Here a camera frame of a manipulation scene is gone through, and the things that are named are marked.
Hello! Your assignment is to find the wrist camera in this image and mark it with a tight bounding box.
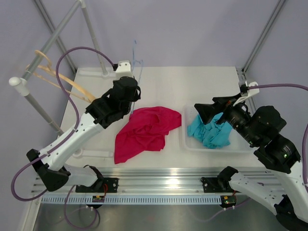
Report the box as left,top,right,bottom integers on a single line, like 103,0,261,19
113,60,134,80
233,81,259,106

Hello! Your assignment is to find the red t shirt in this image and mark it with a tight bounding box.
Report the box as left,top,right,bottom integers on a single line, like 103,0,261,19
114,106,181,164

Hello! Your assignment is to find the blue wire hanger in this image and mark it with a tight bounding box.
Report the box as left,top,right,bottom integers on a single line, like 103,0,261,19
129,39,144,116

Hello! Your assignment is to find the teal t shirt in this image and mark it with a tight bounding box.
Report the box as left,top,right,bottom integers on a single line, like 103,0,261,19
187,113,232,149

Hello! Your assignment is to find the aluminium rail base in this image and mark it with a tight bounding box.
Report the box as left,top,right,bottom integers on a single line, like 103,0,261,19
30,168,284,196

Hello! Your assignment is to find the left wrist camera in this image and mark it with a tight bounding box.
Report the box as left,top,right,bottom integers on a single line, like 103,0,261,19
113,60,134,80

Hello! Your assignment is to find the grey clothes rack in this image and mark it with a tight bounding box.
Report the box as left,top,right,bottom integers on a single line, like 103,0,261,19
9,0,114,136

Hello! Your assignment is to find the beige plastic hanger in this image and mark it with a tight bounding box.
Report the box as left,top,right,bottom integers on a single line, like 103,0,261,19
33,50,97,103

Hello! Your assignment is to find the white slotted cable duct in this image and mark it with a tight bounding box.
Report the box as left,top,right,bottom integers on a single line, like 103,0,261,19
41,195,222,205

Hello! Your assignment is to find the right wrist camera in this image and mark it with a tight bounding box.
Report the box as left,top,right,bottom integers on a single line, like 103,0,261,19
233,81,259,106

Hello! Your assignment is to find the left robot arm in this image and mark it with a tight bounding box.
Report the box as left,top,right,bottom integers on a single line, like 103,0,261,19
26,77,141,193

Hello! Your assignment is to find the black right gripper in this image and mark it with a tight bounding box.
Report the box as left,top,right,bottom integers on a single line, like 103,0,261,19
194,91,258,145

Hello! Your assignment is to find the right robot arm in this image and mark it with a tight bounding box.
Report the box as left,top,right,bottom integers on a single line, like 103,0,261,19
194,95,308,231

